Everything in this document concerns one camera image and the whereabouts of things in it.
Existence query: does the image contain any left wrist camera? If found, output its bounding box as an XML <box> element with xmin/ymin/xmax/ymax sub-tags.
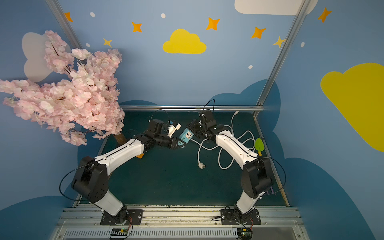
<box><xmin>167</xmin><ymin>121</ymin><xmax>181</xmax><ymax>137</ymax></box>

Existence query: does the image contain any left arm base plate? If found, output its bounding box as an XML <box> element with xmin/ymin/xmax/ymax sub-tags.
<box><xmin>100</xmin><ymin>208</ymin><xmax>144</xmax><ymax>226</ymax></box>

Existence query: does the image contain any left controller board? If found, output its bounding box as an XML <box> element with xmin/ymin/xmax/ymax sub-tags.
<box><xmin>109</xmin><ymin>228</ymin><xmax>129</xmax><ymax>240</ymax></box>

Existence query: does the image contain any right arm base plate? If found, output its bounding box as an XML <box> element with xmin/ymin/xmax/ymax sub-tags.
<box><xmin>220</xmin><ymin>209</ymin><xmax>262</xmax><ymax>225</ymax></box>

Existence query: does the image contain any pink cherry blossom tree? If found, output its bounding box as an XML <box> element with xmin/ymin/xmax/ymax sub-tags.
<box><xmin>1</xmin><ymin>31</ymin><xmax>125</xmax><ymax>146</ymax></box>

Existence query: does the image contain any right controller board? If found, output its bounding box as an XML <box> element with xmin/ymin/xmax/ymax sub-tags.
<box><xmin>237</xmin><ymin>228</ymin><xmax>253</xmax><ymax>240</ymax></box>

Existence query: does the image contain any white cord of far strip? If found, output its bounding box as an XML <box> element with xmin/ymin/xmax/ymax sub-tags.
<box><xmin>217</xmin><ymin>110</ymin><xmax>259</xmax><ymax>171</ymax></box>

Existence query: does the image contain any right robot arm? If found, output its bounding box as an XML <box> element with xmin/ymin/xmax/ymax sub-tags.
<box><xmin>188</xmin><ymin>110</ymin><xmax>274</xmax><ymax>215</ymax></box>

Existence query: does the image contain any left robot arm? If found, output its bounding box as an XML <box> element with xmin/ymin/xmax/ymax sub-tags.
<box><xmin>71</xmin><ymin>119</ymin><xmax>181</xmax><ymax>217</ymax></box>

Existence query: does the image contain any aluminium front rail frame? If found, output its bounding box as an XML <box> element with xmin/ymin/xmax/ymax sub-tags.
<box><xmin>50</xmin><ymin>204</ymin><xmax>310</xmax><ymax>240</ymax></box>

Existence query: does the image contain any white cord of teal strip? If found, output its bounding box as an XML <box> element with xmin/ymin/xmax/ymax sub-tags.
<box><xmin>190</xmin><ymin>136</ymin><xmax>220</xmax><ymax>170</ymax></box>

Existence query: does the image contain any controller board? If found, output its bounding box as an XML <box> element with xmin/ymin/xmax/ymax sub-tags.
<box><xmin>237</xmin><ymin>228</ymin><xmax>253</xmax><ymax>240</ymax></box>
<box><xmin>109</xmin><ymin>228</ymin><xmax>129</xmax><ymax>240</ymax></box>

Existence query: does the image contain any teal power strip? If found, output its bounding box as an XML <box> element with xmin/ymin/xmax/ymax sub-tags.
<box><xmin>178</xmin><ymin>128</ymin><xmax>194</xmax><ymax>148</ymax></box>

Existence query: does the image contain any green toy shovel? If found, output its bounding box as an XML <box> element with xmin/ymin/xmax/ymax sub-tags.
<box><xmin>254</xmin><ymin>138</ymin><xmax>265</xmax><ymax>156</ymax></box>

